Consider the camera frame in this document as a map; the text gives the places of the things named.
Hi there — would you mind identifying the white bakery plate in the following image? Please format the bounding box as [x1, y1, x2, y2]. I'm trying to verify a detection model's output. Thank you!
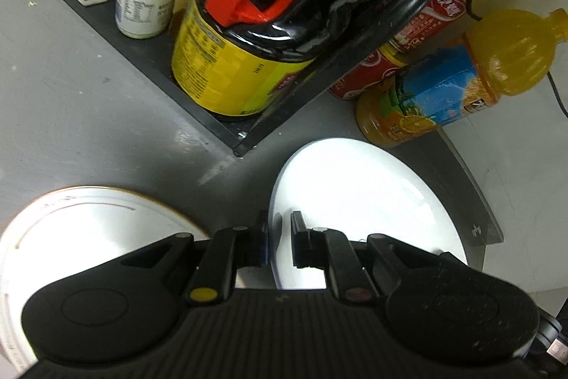
[269, 137, 467, 289]

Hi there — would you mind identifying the white plate with brown rim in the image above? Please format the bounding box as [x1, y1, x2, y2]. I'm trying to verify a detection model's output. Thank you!
[1, 186, 209, 373]

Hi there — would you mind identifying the dark soy sauce jug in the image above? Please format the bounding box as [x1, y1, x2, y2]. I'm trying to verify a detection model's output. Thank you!
[170, 0, 392, 119]

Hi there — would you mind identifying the orange juice bottle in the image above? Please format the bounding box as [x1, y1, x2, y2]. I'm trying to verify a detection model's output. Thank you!
[355, 9, 567, 148]

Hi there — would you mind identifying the red soda can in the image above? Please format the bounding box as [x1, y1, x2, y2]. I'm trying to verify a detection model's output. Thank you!
[329, 0, 466, 100]

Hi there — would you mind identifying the black wire kitchen rack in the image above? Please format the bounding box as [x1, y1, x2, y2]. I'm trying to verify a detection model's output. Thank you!
[62, 0, 430, 157]

